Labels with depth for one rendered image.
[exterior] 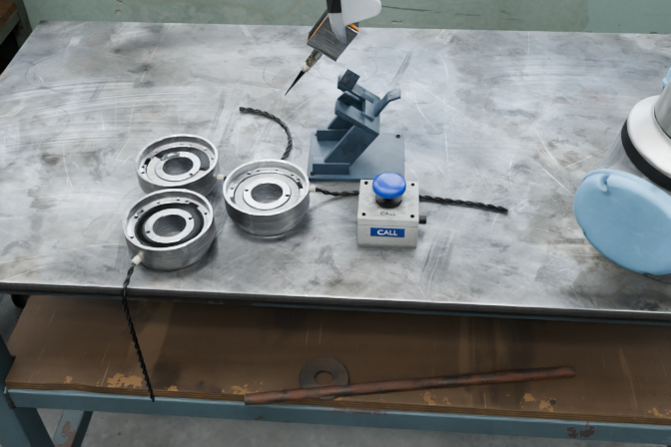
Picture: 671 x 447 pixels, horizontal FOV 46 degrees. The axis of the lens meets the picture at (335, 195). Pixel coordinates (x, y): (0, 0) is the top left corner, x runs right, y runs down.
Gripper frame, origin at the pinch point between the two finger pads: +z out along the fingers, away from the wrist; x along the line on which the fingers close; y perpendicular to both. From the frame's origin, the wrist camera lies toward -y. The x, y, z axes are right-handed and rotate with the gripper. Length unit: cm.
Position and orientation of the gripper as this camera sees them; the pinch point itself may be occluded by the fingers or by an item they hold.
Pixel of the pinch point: (336, 26)
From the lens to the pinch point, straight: 94.5
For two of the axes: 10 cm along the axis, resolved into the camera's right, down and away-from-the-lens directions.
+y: 9.9, -0.3, -1.0
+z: 0.9, 7.5, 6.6
